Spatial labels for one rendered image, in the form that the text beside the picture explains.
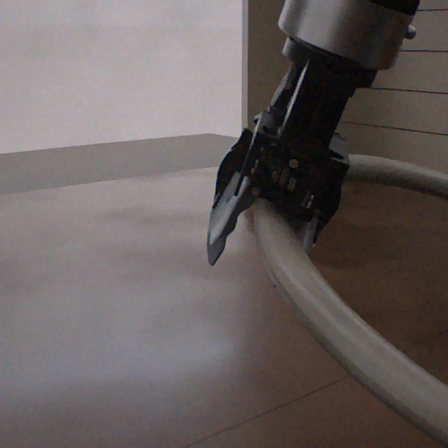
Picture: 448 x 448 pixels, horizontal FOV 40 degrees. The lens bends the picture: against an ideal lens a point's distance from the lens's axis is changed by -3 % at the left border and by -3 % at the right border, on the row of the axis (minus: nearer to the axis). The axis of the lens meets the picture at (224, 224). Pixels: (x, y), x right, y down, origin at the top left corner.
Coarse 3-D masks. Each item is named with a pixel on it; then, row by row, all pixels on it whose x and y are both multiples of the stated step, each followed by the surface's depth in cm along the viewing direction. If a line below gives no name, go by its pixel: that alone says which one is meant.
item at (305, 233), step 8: (296, 224) 53; (304, 224) 51; (312, 224) 53; (296, 232) 53; (304, 232) 51; (312, 232) 53; (304, 240) 51; (312, 240) 53; (304, 248) 50; (312, 248) 54
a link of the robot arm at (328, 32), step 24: (288, 0) 43; (312, 0) 41; (336, 0) 40; (360, 0) 39; (288, 24) 43; (312, 24) 41; (336, 24) 40; (360, 24) 40; (384, 24) 40; (408, 24) 42; (312, 48) 43; (336, 48) 41; (360, 48) 41; (384, 48) 41
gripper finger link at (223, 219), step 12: (228, 192) 52; (240, 192) 50; (228, 204) 52; (240, 204) 53; (252, 204) 53; (216, 216) 53; (228, 216) 50; (216, 228) 52; (228, 228) 54; (216, 240) 50; (216, 252) 55
